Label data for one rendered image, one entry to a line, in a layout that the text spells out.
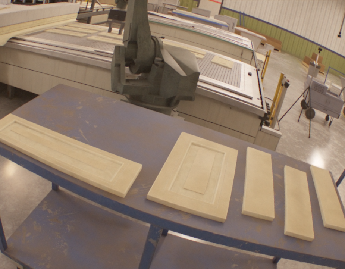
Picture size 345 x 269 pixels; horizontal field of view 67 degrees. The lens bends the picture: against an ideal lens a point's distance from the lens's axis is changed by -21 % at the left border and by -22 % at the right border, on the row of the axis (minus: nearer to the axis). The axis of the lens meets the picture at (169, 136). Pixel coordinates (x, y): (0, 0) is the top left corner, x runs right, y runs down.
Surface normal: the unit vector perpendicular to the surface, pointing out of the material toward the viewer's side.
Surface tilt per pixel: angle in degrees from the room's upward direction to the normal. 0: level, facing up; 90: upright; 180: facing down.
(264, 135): 90
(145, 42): 53
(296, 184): 0
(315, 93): 90
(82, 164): 11
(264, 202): 0
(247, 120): 90
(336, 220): 0
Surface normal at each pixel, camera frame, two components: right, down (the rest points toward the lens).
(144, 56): 0.43, 0.33
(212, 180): 0.42, -0.78
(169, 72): -0.51, 0.29
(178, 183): 0.02, -0.91
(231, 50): -0.24, 0.40
